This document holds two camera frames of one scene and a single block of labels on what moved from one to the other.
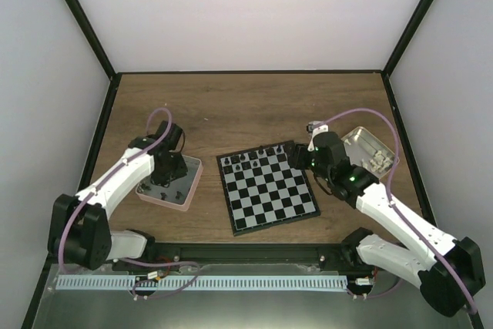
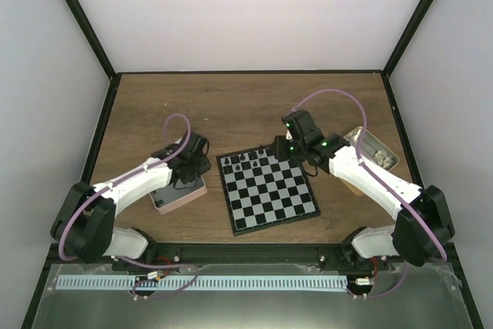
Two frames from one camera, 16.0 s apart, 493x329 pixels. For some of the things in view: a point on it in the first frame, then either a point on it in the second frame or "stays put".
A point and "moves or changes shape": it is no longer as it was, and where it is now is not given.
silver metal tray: [367, 151] stays put
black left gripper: [182, 171] -> [206, 166]
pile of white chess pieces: [377, 165] stays put
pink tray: [179, 193] moves or changes shape
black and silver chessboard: [260, 190] stays put
